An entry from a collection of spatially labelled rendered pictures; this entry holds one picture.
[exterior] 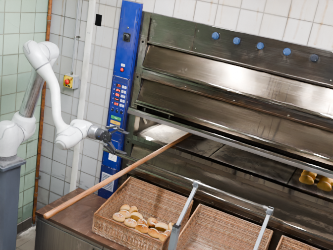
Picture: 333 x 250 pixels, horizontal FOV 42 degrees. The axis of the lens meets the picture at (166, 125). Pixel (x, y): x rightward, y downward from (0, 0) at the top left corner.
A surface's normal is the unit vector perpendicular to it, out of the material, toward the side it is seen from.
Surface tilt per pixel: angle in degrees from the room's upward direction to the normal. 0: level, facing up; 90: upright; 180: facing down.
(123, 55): 90
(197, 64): 70
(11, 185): 90
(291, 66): 90
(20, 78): 90
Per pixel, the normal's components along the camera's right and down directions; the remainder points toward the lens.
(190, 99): -0.37, -0.11
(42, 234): -0.45, 0.22
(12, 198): 0.85, 0.30
